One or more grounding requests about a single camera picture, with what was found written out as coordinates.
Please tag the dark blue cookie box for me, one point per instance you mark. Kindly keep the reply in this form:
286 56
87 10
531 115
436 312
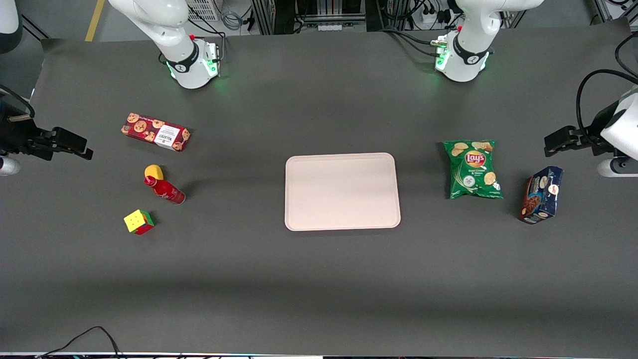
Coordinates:
541 195

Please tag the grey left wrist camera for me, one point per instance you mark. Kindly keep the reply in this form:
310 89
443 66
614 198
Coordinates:
618 167

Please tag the yellow lemon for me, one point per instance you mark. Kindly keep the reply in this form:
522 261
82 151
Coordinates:
155 171

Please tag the white power strip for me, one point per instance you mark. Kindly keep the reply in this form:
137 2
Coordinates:
434 17

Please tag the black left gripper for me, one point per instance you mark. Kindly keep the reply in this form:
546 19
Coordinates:
591 135

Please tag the red coke bottle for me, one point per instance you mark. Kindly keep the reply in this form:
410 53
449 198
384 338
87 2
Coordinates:
167 191

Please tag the red chocolate chip cookie box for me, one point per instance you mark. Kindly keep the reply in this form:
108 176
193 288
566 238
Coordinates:
155 132

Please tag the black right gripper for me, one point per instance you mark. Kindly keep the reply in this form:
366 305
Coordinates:
15 134

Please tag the aluminium frame post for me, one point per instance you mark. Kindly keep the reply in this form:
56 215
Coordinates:
262 16

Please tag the colourful Rubik's cube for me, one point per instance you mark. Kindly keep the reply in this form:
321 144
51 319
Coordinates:
137 222

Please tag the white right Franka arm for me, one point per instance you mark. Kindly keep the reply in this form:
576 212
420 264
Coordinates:
189 62

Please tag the beige plastic tray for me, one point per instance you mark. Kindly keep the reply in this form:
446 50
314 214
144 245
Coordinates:
342 191

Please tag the green Lay's chips bag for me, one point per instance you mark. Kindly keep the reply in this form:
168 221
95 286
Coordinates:
473 169

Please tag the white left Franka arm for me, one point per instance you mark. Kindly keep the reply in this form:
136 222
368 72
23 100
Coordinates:
466 60

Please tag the white perforated box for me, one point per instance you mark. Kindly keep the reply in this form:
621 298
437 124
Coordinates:
204 9

